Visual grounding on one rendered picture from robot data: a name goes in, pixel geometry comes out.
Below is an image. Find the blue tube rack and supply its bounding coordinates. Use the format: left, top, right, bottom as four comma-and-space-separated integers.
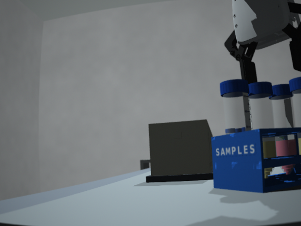
211, 127, 301, 193

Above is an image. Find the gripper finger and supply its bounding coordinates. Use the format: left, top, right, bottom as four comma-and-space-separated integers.
224, 30, 258, 84
282, 2, 301, 72

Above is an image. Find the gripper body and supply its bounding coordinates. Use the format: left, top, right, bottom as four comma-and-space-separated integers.
232, 0, 301, 50

